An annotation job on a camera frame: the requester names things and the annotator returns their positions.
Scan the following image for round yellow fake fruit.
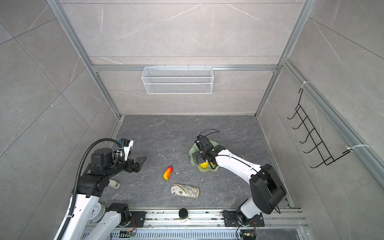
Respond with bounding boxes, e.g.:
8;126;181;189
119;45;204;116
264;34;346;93
199;162;210;169

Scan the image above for red yellow fake mango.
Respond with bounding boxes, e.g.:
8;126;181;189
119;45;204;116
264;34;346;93
163;167;173;181

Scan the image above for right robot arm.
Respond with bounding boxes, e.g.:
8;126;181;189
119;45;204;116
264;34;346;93
191;136;287;226

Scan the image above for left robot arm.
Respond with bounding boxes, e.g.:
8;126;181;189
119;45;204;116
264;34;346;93
55;138;147;240

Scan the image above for green wavy fruit bowl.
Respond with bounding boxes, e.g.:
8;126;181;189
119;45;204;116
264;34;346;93
189;140;220;172

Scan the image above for black round knob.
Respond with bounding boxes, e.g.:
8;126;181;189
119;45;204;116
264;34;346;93
178;208;189;220

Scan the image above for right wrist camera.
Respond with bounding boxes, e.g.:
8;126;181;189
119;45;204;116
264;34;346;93
195;135;214;152

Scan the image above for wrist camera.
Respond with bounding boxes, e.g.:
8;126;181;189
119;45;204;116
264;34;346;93
118;138;134;161
195;135;214;152

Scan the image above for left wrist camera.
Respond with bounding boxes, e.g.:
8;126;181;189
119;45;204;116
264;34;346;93
118;138;134;161

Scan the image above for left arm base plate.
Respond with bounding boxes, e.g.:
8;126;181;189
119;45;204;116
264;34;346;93
119;211;147;229

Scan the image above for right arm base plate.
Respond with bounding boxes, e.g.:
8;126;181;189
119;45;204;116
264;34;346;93
222;210;265;227

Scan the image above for white wire mesh basket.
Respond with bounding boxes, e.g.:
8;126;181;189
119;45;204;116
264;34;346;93
142;67;214;95

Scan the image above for black wire hook rack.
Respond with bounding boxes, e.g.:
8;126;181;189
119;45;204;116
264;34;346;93
287;89;353;169

